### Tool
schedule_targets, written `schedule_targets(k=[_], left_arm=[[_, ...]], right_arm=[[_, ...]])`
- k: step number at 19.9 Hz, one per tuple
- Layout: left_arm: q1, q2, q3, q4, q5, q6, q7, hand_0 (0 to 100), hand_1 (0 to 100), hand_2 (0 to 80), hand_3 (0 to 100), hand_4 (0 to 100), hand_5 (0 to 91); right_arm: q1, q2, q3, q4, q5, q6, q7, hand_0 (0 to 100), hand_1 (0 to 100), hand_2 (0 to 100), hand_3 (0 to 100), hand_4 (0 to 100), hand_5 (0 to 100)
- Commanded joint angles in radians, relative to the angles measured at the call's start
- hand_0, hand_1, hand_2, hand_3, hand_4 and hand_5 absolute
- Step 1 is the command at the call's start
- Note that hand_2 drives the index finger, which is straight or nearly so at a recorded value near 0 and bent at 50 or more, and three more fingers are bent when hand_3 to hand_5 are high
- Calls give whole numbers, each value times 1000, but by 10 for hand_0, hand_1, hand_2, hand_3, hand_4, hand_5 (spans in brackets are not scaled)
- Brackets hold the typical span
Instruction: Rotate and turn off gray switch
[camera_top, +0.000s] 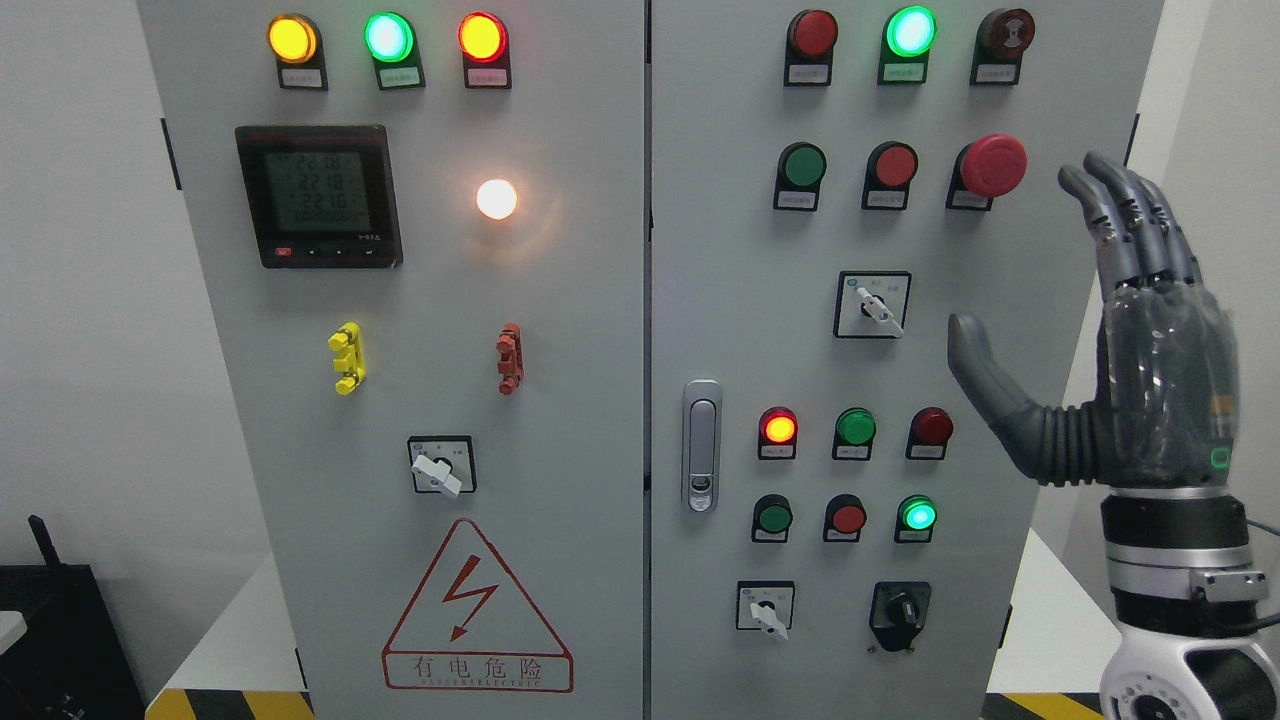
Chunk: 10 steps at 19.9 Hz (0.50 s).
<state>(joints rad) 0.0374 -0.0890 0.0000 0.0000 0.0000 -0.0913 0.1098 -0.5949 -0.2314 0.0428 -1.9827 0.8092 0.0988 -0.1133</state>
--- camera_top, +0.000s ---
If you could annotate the gray rotary switch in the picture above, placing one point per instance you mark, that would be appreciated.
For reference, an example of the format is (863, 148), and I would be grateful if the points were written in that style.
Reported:
(765, 606)
(871, 305)

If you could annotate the red push button lower row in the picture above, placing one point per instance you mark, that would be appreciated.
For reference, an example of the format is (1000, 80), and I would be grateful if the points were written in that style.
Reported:
(845, 518)

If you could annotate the black key selector switch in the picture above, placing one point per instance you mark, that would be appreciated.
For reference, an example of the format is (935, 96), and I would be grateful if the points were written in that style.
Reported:
(898, 612)

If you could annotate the gray rotary switch bottom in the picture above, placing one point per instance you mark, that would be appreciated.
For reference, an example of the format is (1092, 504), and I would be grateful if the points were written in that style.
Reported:
(765, 606)

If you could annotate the red indicator light top left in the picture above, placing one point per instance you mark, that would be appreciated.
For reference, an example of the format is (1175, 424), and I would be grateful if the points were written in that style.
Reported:
(484, 44)

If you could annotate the red push button upper row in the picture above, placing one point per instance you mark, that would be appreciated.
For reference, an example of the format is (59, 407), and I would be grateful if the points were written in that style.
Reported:
(891, 167)

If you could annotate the red emergency stop mushroom button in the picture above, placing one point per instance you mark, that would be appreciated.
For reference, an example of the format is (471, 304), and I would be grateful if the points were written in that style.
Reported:
(987, 168)

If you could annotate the silver cabinet door handle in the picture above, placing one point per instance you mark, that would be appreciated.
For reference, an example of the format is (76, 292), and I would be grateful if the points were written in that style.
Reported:
(701, 445)

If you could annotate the red indicator light top right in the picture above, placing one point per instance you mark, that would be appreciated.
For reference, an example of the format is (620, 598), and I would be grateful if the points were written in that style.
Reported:
(810, 48)

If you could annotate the black device with antenna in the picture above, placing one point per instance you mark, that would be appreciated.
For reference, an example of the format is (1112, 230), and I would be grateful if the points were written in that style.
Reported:
(68, 663)

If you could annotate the red push button row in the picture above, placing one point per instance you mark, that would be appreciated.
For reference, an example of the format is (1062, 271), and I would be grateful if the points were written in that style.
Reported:
(891, 167)
(845, 518)

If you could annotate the green indicator light middle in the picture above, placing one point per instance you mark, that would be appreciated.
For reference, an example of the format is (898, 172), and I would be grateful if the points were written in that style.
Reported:
(854, 434)

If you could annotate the dark red buzzer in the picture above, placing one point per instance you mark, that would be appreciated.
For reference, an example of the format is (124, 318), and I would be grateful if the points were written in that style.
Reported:
(1001, 40)

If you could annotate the green push button lower row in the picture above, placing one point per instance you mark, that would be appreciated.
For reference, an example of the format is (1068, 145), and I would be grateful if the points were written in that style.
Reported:
(771, 519)

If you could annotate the dark red indicator light middle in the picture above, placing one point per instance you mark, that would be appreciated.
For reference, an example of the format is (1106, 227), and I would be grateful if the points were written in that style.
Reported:
(930, 431)

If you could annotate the green push button upper row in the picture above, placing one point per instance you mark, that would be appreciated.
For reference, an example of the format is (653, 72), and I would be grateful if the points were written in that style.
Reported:
(800, 169)

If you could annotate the gray rotary switch left door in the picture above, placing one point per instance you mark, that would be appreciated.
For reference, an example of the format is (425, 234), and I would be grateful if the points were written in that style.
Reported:
(442, 465)

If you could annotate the green indicator light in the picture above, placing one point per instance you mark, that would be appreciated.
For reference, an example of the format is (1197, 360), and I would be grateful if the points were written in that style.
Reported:
(392, 45)
(907, 39)
(854, 434)

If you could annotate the yellow indicator light top left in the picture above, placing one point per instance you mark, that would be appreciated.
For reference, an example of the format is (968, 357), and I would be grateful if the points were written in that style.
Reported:
(297, 46)

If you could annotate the green indicator light top right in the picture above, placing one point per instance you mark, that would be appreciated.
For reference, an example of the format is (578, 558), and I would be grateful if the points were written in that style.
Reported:
(907, 39)

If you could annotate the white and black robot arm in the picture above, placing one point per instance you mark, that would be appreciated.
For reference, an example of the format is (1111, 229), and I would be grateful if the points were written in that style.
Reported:
(1185, 589)

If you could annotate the lit green push button lower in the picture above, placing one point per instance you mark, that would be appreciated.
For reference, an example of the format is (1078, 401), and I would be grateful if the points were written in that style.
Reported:
(915, 520)

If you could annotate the dark gray robotic hand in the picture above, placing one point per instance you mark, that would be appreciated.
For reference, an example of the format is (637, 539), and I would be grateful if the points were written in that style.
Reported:
(1164, 414)

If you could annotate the white glowing indicator lamp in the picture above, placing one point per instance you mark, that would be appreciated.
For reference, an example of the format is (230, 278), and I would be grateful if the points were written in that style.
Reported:
(496, 199)

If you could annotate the gray electrical cabinet door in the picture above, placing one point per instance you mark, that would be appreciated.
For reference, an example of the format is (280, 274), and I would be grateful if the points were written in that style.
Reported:
(559, 463)
(745, 295)

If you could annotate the red terminal connector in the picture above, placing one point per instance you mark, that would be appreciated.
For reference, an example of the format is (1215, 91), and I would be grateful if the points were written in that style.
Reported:
(510, 363)

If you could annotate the gray electrical cabinet left door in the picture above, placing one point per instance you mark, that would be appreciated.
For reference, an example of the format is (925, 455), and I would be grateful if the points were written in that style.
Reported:
(559, 463)

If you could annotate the red electrical hazard warning sticker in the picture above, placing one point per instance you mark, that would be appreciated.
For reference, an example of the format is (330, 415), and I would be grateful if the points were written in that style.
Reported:
(471, 626)

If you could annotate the green indicator light top left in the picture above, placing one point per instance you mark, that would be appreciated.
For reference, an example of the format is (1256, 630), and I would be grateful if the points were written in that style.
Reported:
(392, 45)

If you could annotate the gray electrical cabinet right door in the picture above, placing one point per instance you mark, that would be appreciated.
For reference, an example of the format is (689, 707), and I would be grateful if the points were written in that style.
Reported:
(745, 295)

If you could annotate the green push button row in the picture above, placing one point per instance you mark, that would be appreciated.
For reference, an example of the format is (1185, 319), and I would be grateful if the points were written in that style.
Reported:
(800, 169)
(771, 519)

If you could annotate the lit red indicator light middle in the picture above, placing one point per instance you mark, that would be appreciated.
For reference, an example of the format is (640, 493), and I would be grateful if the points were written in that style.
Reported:
(777, 434)

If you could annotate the black digital power meter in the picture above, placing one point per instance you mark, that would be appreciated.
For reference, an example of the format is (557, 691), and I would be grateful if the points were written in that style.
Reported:
(321, 197)

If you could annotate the yellow terminal connector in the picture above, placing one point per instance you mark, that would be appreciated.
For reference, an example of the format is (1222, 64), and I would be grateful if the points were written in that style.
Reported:
(349, 358)

